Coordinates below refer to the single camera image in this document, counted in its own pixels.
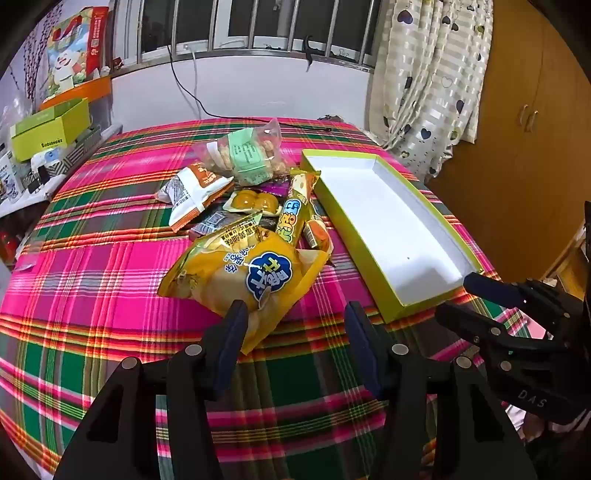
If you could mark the lime green white box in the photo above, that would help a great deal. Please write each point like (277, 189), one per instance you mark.
(392, 221)

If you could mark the heart print curtain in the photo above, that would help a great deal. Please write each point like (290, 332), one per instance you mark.
(425, 69)

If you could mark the orange tray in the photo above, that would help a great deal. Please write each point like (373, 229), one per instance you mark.
(99, 87)

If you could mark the dark brown snack packet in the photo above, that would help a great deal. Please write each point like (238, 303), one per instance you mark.
(210, 224)

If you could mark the silver foil scrap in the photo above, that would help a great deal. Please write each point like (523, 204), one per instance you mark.
(27, 265)

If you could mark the pink green plaid blanket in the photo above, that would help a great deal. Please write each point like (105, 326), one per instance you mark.
(115, 277)

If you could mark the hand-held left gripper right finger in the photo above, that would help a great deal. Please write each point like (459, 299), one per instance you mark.
(364, 346)

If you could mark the lime green cardboard box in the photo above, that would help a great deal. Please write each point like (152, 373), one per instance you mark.
(46, 134)

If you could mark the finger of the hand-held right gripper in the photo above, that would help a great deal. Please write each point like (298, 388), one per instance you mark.
(494, 287)
(466, 323)

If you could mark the long yellow snack packet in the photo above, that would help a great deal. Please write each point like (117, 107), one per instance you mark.
(295, 203)

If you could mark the clear yellow pastry packet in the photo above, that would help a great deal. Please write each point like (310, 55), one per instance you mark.
(251, 201)

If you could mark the white side table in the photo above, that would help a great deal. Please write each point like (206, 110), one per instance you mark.
(27, 198)

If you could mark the striped box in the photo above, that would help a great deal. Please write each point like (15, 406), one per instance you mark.
(74, 154)

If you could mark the white wipes pack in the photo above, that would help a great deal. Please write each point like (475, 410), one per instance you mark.
(45, 159)

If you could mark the red bottle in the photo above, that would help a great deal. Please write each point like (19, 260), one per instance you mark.
(7, 244)

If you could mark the purple snack packet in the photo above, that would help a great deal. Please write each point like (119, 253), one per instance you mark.
(277, 186)

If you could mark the wooden wardrobe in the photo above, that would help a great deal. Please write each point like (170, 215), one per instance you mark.
(517, 161)

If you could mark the white orange snack packet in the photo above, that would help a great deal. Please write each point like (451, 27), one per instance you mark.
(194, 194)

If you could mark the colourful gift box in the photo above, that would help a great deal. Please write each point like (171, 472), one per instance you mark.
(74, 50)

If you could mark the large yellow chip bag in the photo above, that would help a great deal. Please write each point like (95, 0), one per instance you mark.
(217, 277)

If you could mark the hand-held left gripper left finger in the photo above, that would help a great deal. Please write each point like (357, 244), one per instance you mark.
(231, 346)

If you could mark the small orange snack packet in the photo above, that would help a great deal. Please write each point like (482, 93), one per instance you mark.
(316, 233)

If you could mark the clear puff bag green label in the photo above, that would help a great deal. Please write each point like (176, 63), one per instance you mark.
(244, 152)

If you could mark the barred window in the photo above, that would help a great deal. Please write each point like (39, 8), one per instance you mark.
(231, 23)

